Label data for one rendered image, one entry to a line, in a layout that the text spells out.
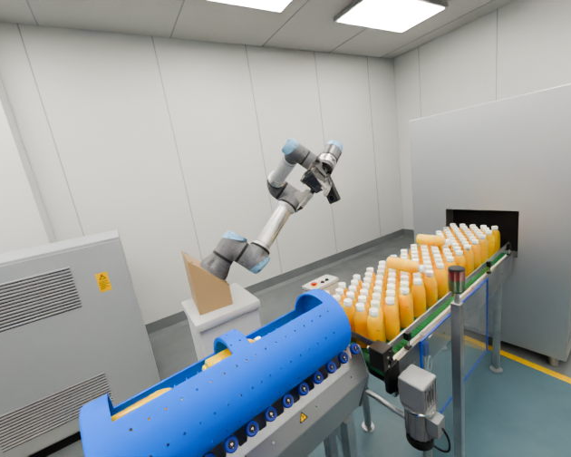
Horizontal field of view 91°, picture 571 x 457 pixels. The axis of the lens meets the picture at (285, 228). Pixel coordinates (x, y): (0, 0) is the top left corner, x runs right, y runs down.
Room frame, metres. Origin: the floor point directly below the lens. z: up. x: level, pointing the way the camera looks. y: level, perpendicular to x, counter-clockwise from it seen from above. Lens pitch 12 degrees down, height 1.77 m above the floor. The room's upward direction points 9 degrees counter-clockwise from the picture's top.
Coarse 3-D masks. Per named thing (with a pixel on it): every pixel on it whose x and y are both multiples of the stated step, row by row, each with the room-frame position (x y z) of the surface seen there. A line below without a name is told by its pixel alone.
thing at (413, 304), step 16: (480, 240) 1.84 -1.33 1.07; (496, 240) 1.97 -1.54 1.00; (400, 256) 1.79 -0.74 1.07; (432, 256) 1.68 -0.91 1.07; (464, 256) 1.69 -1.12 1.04; (480, 256) 1.75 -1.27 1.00; (384, 272) 1.55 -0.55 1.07; (400, 272) 1.52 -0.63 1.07; (384, 288) 1.36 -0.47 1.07; (400, 288) 1.32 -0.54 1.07; (416, 288) 1.31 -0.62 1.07; (432, 288) 1.37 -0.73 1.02; (400, 304) 1.24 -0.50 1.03; (416, 304) 1.31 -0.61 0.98; (432, 304) 1.37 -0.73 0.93
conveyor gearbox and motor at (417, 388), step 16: (416, 368) 1.01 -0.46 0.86; (400, 384) 0.98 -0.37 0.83; (416, 384) 0.93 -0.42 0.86; (432, 384) 0.94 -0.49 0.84; (400, 400) 0.98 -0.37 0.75; (416, 400) 0.92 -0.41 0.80; (432, 400) 0.94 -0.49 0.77; (416, 416) 0.93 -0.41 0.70; (432, 416) 0.92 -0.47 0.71; (416, 432) 0.94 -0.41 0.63; (432, 432) 0.90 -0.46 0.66; (416, 448) 0.93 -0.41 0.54; (448, 448) 0.91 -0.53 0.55
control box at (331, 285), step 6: (324, 276) 1.57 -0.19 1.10; (330, 276) 1.56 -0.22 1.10; (318, 282) 1.49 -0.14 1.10; (324, 282) 1.48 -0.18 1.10; (330, 282) 1.47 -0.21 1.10; (336, 282) 1.51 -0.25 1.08; (306, 288) 1.45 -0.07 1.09; (312, 288) 1.42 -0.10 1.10; (318, 288) 1.42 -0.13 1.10; (324, 288) 1.45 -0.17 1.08; (330, 288) 1.47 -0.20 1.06; (330, 294) 1.47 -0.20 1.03
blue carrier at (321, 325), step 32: (288, 320) 1.16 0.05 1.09; (320, 320) 0.95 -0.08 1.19; (256, 352) 0.80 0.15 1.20; (288, 352) 0.84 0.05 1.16; (320, 352) 0.90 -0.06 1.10; (160, 384) 0.83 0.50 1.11; (192, 384) 0.69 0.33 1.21; (224, 384) 0.71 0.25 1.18; (256, 384) 0.74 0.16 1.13; (288, 384) 0.82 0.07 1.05; (96, 416) 0.60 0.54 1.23; (128, 416) 0.60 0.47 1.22; (160, 416) 0.62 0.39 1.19; (192, 416) 0.64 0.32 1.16; (224, 416) 0.67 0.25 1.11; (96, 448) 0.54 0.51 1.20; (128, 448) 0.55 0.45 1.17; (160, 448) 0.58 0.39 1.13; (192, 448) 0.61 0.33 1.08
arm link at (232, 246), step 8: (232, 232) 1.37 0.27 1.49; (224, 240) 1.35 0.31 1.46; (232, 240) 1.34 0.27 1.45; (240, 240) 1.35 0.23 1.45; (216, 248) 1.35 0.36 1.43; (224, 248) 1.33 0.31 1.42; (232, 248) 1.33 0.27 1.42; (240, 248) 1.34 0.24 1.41; (224, 256) 1.32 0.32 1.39; (232, 256) 1.33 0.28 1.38; (240, 256) 1.33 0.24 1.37
